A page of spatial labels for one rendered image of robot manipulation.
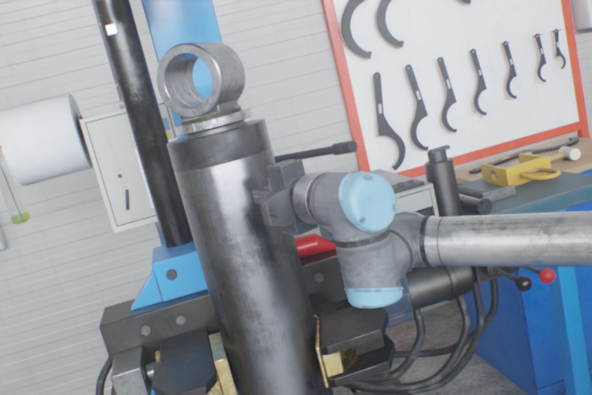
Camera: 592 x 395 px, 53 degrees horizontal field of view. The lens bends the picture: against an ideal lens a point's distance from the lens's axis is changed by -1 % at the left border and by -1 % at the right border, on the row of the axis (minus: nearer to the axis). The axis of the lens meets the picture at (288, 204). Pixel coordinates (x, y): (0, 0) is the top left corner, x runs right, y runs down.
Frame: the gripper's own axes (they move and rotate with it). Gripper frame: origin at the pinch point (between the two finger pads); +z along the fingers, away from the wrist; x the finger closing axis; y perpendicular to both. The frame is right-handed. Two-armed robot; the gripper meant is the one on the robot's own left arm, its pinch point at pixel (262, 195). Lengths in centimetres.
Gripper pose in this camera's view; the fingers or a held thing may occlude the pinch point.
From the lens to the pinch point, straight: 118.7
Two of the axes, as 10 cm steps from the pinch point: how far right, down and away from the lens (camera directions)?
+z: -5.4, -0.4, 8.4
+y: 8.1, -3.1, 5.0
